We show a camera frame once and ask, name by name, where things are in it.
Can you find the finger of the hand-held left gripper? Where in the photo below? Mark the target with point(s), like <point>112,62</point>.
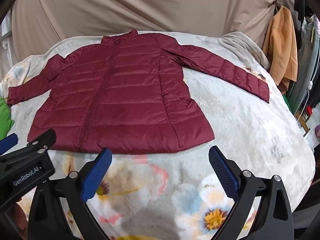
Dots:
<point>43,141</point>
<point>8,142</point>

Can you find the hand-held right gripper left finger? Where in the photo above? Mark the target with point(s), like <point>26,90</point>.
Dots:
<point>98,172</point>

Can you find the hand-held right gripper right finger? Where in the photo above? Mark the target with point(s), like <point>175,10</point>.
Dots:
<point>222,172</point>

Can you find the maroon puffer jacket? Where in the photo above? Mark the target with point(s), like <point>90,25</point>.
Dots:
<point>125,92</point>

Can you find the dark hanging clothes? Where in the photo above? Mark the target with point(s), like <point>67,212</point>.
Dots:
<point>301,7</point>

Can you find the green cloth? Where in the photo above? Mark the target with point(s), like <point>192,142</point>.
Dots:
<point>5,120</point>

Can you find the floral fleece blanket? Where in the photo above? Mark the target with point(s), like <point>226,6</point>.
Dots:
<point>237,130</point>

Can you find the wooden stool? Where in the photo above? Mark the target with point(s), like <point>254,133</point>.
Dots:
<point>303,123</point>

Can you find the purple item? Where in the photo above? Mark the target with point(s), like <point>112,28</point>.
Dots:
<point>317,131</point>

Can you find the small red object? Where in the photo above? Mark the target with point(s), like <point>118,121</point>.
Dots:
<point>310,110</point>

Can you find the orange hanging garment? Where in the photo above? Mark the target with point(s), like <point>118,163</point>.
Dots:
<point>282,50</point>

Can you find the grey ribbed cover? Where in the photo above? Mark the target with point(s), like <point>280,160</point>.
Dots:
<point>303,62</point>

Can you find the beige backdrop sheet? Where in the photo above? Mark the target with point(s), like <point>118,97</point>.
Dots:
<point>125,5</point>

